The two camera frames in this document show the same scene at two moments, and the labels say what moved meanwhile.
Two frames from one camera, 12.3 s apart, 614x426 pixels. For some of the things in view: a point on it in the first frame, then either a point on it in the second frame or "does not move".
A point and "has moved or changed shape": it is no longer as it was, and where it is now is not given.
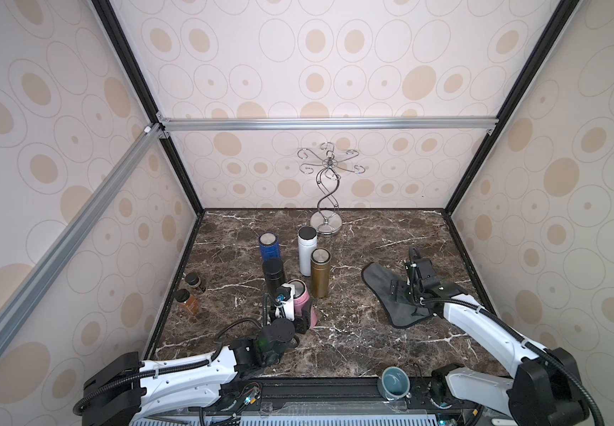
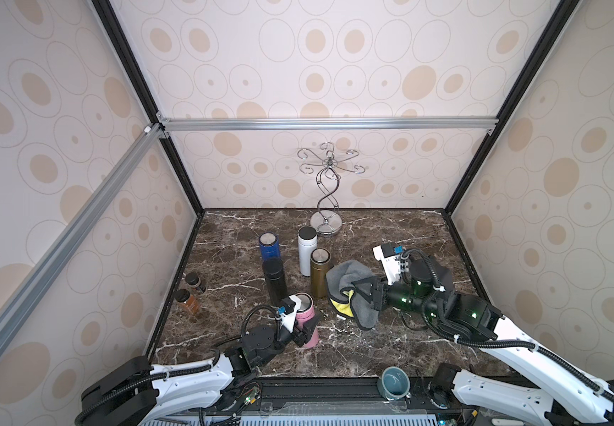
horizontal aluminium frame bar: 329,126 does not move
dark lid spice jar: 193,280 does not move
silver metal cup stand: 327,220 does not move
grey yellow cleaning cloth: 392,291 has moved or changed shape
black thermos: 274,275 does not move
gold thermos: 320,272 does not move
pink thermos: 301,294 has moved or changed shape
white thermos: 307,243 does not move
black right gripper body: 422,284 -> 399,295
